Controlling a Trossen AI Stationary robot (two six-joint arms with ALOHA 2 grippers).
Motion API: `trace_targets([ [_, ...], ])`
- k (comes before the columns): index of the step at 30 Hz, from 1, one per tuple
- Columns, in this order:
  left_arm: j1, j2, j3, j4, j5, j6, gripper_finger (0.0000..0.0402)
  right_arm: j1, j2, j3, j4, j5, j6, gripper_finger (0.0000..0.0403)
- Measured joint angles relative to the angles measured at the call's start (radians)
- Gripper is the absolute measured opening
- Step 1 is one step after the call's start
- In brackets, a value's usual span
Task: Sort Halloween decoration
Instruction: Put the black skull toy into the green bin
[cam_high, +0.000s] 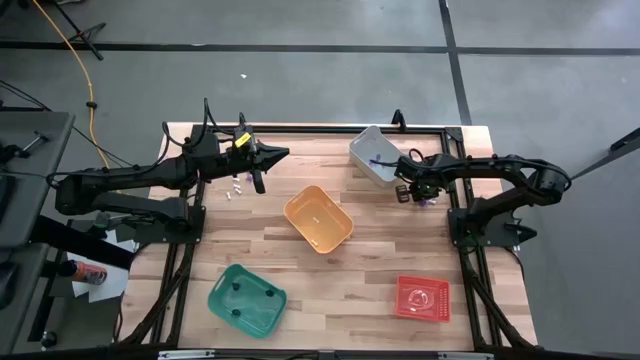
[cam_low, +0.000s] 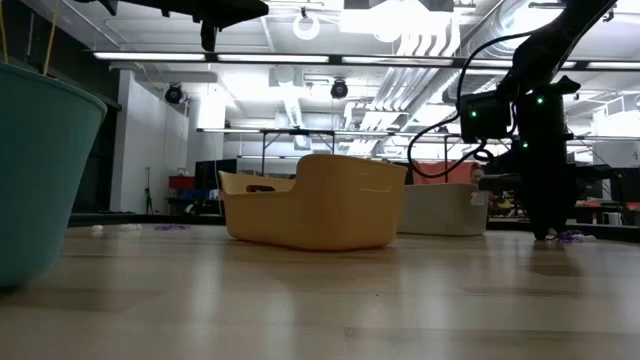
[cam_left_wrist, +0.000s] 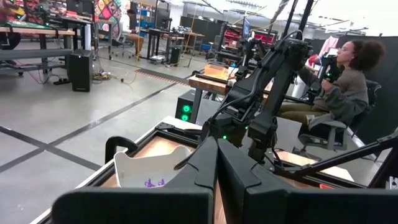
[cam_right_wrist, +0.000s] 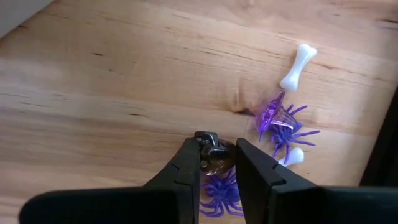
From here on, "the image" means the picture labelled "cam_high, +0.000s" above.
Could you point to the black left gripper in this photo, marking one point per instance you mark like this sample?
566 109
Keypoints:
235 162

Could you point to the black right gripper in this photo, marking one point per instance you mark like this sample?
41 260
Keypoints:
425 183

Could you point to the white plastic bin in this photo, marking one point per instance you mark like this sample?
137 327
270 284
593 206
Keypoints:
367 147

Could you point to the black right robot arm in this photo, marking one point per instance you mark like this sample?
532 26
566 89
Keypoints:
480 167

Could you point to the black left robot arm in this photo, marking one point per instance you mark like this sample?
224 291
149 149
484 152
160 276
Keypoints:
150 172

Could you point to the yellow paper tag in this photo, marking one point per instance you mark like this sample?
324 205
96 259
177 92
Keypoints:
242 140

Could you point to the yellow plastic bin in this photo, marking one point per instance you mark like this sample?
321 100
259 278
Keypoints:
300 210

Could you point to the red plastic basket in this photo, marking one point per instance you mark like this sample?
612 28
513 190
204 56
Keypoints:
440 300

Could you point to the teal plastic bin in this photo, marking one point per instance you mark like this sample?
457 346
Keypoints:
252 312

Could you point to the white paper sheets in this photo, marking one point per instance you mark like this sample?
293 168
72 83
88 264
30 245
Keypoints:
111 287

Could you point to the black flat bar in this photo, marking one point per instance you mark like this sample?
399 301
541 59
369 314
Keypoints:
75 240

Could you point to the orange spray can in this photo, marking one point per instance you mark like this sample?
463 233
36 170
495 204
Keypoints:
90 273

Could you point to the black stand leg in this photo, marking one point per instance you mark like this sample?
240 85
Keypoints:
625 142

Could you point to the black tripod stand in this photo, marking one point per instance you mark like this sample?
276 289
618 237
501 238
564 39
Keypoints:
80 36

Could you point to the grey side desk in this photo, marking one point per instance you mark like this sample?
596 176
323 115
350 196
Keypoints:
25 310
35 200

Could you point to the black round knob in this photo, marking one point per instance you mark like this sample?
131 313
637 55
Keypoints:
48 340

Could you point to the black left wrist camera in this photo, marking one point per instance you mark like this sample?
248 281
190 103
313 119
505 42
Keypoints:
245 150

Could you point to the black rail clip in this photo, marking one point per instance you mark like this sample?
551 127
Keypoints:
242 118
398 119

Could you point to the silver metal bracket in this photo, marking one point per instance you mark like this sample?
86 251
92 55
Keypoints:
465 356
185 355

